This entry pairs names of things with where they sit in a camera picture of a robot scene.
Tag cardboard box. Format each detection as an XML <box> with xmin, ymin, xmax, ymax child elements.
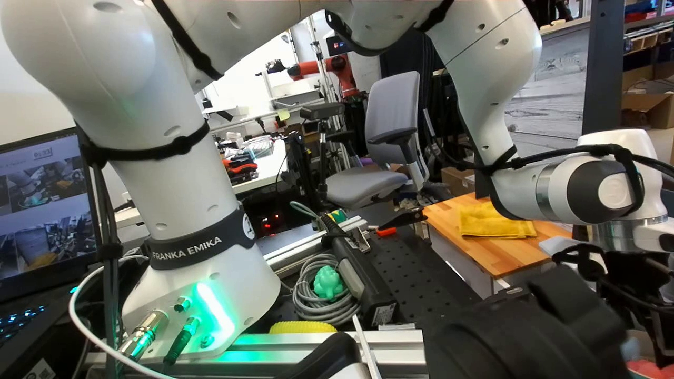
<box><xmin>620</xmin><ymin>65</ymin><xmax>674</xmax><ymax>130</ymax></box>

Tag black perforated breadboard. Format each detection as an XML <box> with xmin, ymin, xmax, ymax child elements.
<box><xmin>328</xmin><ymin>223</ymin><xmax>487</xmax><ymax>333</ymax></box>

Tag yellow flat object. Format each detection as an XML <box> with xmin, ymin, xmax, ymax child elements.
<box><xmin>267</xmin><ymin>321</ymin><xmax>339</xmax><ymax>338</ymax></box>

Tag grey coiled cable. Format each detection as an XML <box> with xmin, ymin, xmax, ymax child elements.
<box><xmin>288</xmin><ymin>250</ymin><xmax>365</xmax><ymax>326</ymax></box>

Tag grey office chair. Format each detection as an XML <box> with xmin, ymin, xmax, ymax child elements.
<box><xmin>322</xmin><ymin>70</ymin><xmax>433</xmax><ymax>208</ymax></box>

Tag black laptop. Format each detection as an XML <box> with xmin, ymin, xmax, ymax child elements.
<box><xmin>0</xmin><ymin>127</ymin><xmax>108</xmax><ymax>379</ymax></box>

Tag silver aluminium rail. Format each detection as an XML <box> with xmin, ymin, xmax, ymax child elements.
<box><xmin>82</xmin><ymin>328</ymin><xmax>429</xmax><ymax>370</ymax></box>

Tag white base cable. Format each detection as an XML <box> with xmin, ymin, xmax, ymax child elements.
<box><xmin>66</xmin><ymin>265</ymin><xmax>165</xmax><ymax>379</ymax></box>

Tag orange handled black clamp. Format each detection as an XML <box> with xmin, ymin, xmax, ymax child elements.
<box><xmin>318</xmin><ymin>208</ymin><xmax>400</xmax><ymax>255</ymax></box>

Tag white desk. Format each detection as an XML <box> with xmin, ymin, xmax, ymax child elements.
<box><xmin>202</xmin><ymin>104</ymin><xmax>290</xmax><ymax>199</ymax></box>

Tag black kitchen frame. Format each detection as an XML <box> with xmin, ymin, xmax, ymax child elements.
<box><xmin>582</xmin><ymin>0</ymin><xmax>627</xmax><ymax>135</ymax></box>

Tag black box red lights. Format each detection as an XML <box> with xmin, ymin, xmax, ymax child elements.
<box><xmin>241</xmin><ymin>187</ymin><xmax>311</xmax><ymax>240</ymax></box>

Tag yellow terry towel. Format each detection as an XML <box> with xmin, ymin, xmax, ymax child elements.
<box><xmin>459</xmin><ymin>202</ymin><xmax>540</xmax><ymax>240</ymax></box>

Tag red background robot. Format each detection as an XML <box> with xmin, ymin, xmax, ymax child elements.
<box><xmin>285</xmin><ymin>28</ymin><xmax>367</xmax><ymax>102</ymax></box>

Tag green stop button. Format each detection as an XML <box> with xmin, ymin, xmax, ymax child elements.
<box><xmin>311</xmin><ymin>263</ymin><xmax>348</xmax><ymax>303</ymax></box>

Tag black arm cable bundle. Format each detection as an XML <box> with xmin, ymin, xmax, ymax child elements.
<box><xmin>476</xmin><ymin>144</ymin><xmax>674</xmax><ymax>354</ymax></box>

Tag black camera housing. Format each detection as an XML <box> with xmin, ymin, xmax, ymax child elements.
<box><xmin>424</xmin><ymin>263</ymin><xmax>629</xmax><ymax>379</ymax></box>

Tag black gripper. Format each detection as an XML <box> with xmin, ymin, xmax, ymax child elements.
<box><xmin>604</xmin><ymin>250</ymin><xmax>674</xmax><ymax>333</ymax></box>

